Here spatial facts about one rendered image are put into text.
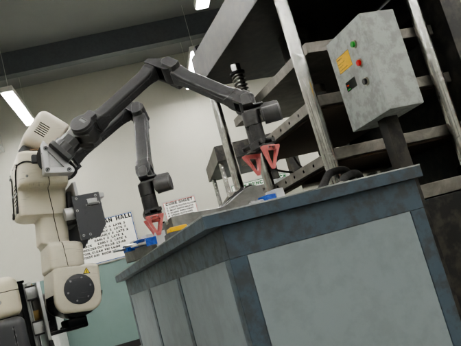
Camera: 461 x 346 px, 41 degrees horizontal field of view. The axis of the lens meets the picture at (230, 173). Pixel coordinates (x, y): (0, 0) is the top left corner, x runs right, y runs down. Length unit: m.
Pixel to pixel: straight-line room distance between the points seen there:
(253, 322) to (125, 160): 8.21
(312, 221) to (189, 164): 8.04
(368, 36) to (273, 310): 1.24
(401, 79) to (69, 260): 1.41
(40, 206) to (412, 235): 1.26
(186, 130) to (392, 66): 7.55
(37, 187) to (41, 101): 7.90
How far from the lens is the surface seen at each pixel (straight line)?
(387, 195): 1.86
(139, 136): 2.51
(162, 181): 2.27
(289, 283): 1.69
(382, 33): 2.53
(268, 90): 3.27
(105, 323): 9.55
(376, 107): 2.49
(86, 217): 2.24
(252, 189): 2.34
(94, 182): 9.72
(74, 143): 2.17
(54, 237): 2.27
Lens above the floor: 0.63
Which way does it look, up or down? 9 degrees up
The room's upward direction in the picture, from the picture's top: 16 degrees counter-clockwise
